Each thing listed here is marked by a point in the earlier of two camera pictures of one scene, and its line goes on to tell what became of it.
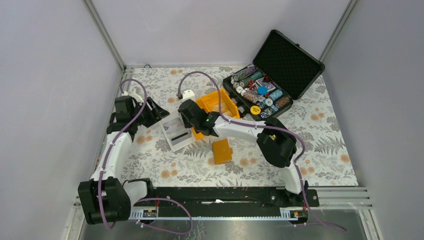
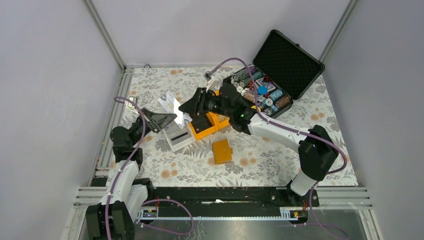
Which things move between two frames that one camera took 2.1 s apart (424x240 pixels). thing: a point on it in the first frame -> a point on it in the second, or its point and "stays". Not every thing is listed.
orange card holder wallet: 222,153 stays
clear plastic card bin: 178,136 stays
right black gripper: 187,124 -> 196,105
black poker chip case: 281,70 stays
